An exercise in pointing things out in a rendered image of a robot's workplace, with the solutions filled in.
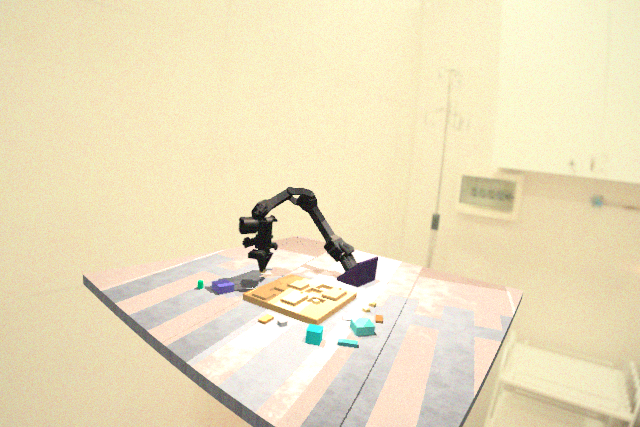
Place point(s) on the cyan cube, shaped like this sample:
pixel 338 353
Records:
pixel 314 334

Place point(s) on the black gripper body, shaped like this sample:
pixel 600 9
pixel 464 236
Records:
pixel 264 245

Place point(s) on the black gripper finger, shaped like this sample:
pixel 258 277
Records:
pixel 262 264
pixel 270 256

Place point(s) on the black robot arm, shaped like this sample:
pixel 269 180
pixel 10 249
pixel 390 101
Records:
pixel 335 245

